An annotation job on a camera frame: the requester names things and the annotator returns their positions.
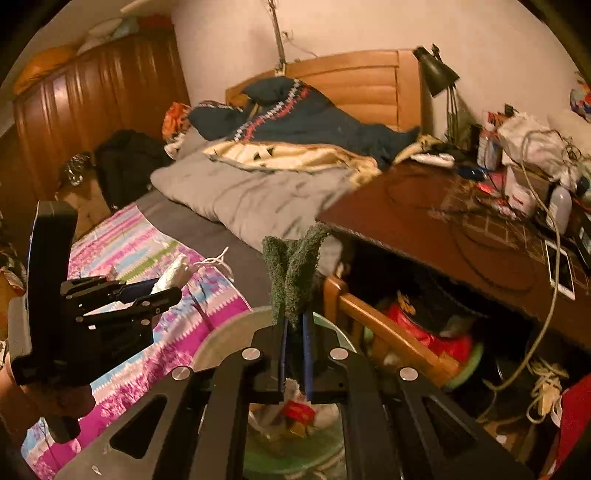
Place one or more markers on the white power strip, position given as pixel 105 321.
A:
pixel 545 392

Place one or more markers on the orange cloth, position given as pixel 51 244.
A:
pixel 175 117

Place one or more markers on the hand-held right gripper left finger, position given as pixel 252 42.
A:
pixel 282 355

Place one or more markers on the white tissue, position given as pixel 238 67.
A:
pixel 171 276

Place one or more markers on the purple floral printed bedsheet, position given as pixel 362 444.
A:
pixel 134 258

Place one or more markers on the red wrapper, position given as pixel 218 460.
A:
pixel 298 411

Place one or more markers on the navy and cream patterned blanket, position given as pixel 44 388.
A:
pixel 304 129

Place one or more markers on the grey duvet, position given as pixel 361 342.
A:
pixel 258 198

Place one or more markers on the wooden chair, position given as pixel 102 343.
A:
pixel 364 314

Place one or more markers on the shiny crumpled plastic bag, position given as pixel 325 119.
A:
pixel 76 168

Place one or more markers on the white remote control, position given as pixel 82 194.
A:
pixel 434 159

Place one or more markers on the wooden headboard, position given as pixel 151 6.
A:
pixel 364 87

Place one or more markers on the red cloth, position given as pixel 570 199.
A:
pixel 429 334

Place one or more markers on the white plastic bottle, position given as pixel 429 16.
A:
pixel 559 207

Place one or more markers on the black bag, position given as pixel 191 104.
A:
pixel 131 166

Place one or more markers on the brown wooden wardrobe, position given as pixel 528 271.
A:
pixel 92 110

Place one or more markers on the white plastic bag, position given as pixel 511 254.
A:
pixel 535 143

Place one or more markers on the dark green cloth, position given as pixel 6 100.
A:
pixel 295 272

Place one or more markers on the person's left hand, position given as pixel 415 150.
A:
pixel 64 401

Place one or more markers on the metal pole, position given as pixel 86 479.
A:
pixel 279 37

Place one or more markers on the green trash bin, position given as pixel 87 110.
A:
pixel 277 443

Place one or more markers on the dark wooden desk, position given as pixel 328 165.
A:
pixel 415 217

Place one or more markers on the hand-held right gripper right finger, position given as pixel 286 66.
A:
pixel 308 360

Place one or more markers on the white phone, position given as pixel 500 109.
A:
pixel 559 270

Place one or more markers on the white box with red label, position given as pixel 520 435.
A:
pixel 524 189

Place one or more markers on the brown cardboard box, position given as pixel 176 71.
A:
pixel 87 203

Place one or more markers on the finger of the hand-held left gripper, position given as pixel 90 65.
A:
pixel 152 300
pixel 101 286

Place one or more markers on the dark desk lamp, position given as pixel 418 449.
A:
pixel 436 71

